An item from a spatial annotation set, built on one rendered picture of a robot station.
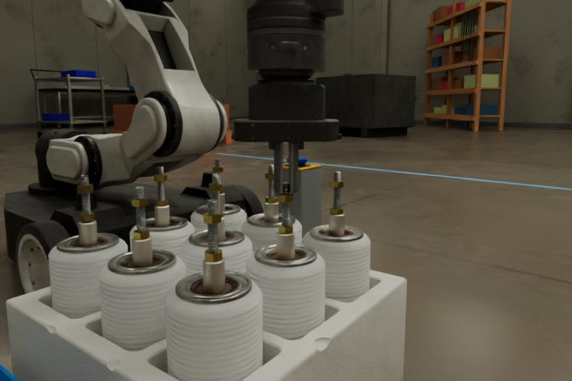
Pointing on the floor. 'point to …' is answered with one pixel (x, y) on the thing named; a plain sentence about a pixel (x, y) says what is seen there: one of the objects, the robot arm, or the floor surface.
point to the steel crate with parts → (370, 103)
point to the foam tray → (42, 311)
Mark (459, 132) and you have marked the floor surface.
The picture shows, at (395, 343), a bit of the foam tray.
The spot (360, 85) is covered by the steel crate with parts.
